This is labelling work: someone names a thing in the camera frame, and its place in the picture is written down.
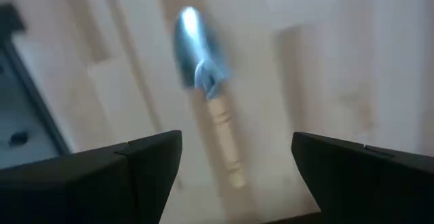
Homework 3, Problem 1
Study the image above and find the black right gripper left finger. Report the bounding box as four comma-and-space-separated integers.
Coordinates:
0, 130, 183, 224

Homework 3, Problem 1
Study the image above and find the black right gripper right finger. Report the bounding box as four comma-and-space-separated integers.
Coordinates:
291, 132, 434, 224

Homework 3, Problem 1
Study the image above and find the metal trowel with wooden handle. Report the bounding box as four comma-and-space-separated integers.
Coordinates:
172, 5, 248, 189

